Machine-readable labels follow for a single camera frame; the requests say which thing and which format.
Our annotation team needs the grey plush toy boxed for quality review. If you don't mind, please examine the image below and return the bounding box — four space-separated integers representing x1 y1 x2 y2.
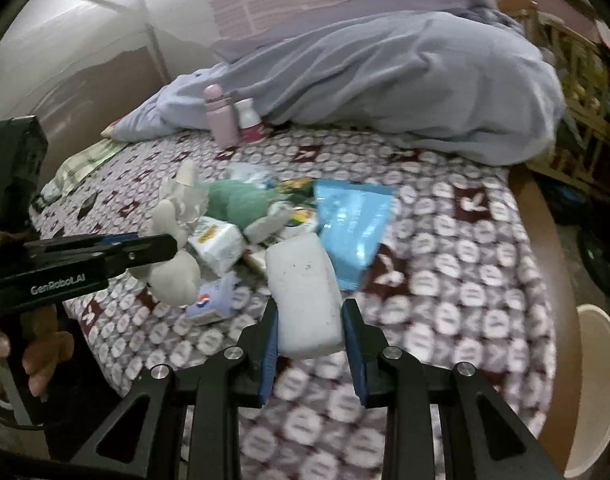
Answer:
129 158 208 307

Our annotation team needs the white foam block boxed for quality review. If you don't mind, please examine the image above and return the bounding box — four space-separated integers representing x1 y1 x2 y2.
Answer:
266 233 344 360

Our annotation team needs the white green carton box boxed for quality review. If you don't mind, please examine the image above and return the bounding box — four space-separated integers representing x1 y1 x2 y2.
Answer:
188 216 245 278

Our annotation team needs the blue foil snack bag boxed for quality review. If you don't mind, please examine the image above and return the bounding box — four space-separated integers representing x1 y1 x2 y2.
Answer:
314 179 395 290

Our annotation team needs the green towel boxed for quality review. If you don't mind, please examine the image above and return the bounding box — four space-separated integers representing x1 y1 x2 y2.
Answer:
206 179 279 231

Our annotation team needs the beige trash bin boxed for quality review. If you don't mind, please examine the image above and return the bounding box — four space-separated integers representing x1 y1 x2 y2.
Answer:
564 304 610 479

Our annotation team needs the person's left hand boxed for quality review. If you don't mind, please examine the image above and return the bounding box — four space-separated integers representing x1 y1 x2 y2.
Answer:
0 306 74 396

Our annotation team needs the plaid cloth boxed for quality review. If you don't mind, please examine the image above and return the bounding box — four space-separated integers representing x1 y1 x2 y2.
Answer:
40 139 126 204

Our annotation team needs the patterned maroon bed sheet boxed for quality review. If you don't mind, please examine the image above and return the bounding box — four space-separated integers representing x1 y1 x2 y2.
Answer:
28 127 559 480

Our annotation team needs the small medicine box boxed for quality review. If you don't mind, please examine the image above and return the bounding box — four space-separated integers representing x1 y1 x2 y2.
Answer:
277 205 319 240

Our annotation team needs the green yellow snack wrapper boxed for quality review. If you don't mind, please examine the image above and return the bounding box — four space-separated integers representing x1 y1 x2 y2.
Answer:
273 177 316 202

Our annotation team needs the clear plastic wrapper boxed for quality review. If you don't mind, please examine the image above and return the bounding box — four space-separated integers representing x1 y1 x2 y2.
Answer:
224 162 274 188

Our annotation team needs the pink water bottle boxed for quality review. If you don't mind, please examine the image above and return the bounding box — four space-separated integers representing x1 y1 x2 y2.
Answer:
204 84 240 150

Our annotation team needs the white pill bottle magenta label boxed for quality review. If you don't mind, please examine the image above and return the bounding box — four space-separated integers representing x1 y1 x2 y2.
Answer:
234 99 265 143

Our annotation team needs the lavender blue blanket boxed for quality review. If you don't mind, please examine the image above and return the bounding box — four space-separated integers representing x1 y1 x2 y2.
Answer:
108 11 566 166

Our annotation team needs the wooden crib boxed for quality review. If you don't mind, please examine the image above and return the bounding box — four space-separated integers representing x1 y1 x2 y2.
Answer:
500 0 610 196

